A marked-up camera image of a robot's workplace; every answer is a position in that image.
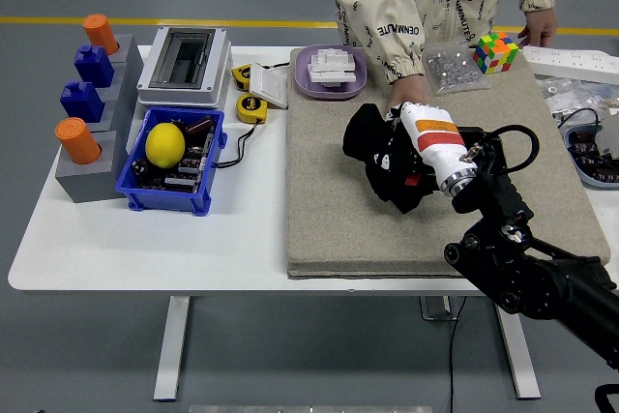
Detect person's right hand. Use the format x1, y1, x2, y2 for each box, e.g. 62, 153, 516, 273
386, 74, 429, 112

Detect white switch parts pile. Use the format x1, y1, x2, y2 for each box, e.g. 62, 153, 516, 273
306, 46, 359, 89

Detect black circuit board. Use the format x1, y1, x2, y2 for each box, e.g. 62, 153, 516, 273
133, 130, 218, 192

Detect white wall switch plate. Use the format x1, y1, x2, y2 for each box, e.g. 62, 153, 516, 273
248, 64, 291, 109

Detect orange cylinder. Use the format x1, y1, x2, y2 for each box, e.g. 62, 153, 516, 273
81, 14, 121, 57
54, 117, 103, 166

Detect black tape measure strap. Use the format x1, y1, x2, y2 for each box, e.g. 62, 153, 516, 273
213, 120, 266, 170

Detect brown cylindrical capacitor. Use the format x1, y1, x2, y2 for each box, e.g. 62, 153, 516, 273
186, 114, 217, 136

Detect person's left hand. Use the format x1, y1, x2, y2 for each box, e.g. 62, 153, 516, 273
517, 10, 558, 49

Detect grey-brown mat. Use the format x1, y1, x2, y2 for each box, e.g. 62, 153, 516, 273
284, 46, 611, 281

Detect clear plastic parts bags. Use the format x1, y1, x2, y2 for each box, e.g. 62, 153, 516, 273
534, 73, 619, 119

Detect grey white electrical enclosure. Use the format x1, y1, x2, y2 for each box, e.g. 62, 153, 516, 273
135, 26, 233, 109

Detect black rag with red tag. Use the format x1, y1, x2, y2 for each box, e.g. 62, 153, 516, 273
341, 103, 444, 215

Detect white power strip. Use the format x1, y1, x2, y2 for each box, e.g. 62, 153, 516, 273
520, 44, 619, 80

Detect grey stepped block holder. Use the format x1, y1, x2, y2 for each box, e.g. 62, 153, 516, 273
54, 34, 147, 205

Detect black floor cable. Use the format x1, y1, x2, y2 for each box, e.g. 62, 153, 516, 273
447, 295, 468, 413

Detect clear bag of metal nuts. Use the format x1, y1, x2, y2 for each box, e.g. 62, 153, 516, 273
420, 40, 493, 97

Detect yellow lemon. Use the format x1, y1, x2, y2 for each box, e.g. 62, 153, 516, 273
145, 123, 187, 170

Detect blue plastic block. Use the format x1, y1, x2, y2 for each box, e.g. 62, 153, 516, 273
59, 80, 106, 124
73, 44, 116, 86

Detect white table leg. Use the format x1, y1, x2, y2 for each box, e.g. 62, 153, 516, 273
495, 306, 542, 400
153, 295, 191, 403

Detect yellow tape measure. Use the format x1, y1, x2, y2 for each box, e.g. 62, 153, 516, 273
235, 92, 269, 124
231, 63, 254, 91

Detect blue plastic bin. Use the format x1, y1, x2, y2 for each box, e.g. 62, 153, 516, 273
114, 105, 228, 217

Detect colourful puzzle cube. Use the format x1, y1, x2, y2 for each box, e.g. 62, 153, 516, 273
472, 32, 520, 75

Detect thin black cable loop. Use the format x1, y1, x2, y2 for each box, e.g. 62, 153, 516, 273
555, 106, 604, 132

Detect purple plastic tray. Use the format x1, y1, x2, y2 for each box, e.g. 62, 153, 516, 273
294, 44, 368, 102

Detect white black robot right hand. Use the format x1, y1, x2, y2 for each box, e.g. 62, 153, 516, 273
374, 102, 474, 185

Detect metal bracket under table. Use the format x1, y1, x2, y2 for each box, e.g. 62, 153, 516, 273
419, 295, 459, 322

